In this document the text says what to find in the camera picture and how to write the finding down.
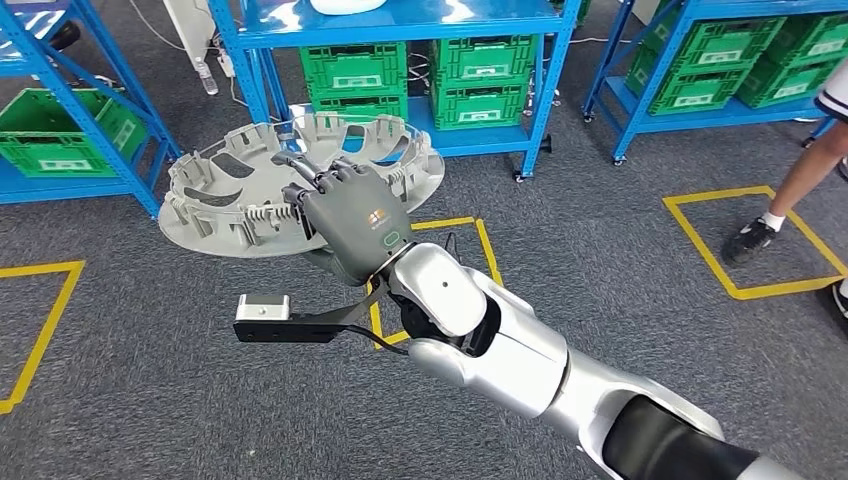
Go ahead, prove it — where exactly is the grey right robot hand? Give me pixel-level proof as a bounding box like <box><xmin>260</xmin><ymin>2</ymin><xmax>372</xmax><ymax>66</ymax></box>
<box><xmin>271</xmin><ymin>150</ymin><xmax>417</xmax><ymax>287</ymax></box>

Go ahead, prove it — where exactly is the silver plastic wheel hubcap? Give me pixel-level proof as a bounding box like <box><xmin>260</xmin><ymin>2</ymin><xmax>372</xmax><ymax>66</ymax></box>
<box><xmin>157</xmin><ymin>111</ymin><xmax>446</xmax><ymax>260</ymax></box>

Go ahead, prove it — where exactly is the blue metal shelf rack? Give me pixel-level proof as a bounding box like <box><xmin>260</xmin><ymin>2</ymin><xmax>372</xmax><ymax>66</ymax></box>
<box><xmin>0</xmin><ymin>0</ymin><xmax>183</xmax><ymax>220</ymax></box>
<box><xmin>205</xmin><ymin>0</ymin><xmax>584</xmax><ymax>183</ymax></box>
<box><xmin>581</xmin><ymin>0</ymin><xmax>848</xmax><ymax>167</ymax></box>

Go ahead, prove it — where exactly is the white curved plastic part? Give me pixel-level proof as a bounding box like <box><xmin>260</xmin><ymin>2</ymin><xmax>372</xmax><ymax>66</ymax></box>
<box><xmin>309</xmin><ymin>0</ymin><xmax>388</xmax><ymax>16</ymax></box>

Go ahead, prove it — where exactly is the clear plastic bottle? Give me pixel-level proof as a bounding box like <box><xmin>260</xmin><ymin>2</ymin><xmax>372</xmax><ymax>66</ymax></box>
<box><xmin>195</xmin><ymin>57</ymin><xmax>220</xmax><ymax>96</ymax></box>

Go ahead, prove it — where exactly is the person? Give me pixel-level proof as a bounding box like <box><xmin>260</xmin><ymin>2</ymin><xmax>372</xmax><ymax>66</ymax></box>
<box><xmin>720</xmin><ymin>56</ymin><xmax>848</xmax><ymax>319</ymax></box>

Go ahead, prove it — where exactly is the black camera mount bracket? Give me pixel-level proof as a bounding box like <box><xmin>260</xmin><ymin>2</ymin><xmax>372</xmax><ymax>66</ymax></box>
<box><xmin>284</xmin><ymin>278</ymin><xmax>392</xmax><ymax>344</ymax></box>

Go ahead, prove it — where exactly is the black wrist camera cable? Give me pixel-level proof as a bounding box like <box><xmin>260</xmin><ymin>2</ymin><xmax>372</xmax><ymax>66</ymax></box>
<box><xmin>344</xmin><ymin>323</ymin><xmax>412</xmax><ymax>356</ymax></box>

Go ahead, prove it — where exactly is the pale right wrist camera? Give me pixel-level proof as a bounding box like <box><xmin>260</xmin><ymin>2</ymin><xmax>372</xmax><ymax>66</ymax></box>
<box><xmin>233</xmin><ymin>293</ymin><xmax>293</xmax><ymax>344</ymax></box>

